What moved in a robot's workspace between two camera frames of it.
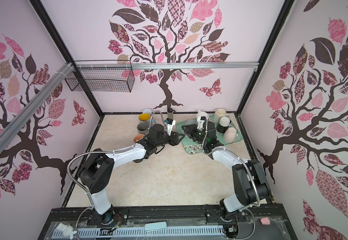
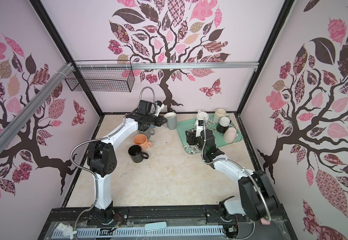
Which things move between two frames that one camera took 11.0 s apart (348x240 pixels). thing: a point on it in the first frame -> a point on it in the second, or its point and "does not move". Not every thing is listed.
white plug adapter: (67, 229) does not move
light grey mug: (190, 122) -> (171, 123)
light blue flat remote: (156, 225) does not move
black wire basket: (101, 76) does not move
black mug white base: (223, 124) does not move
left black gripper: (174, 140) -> (159, 122)
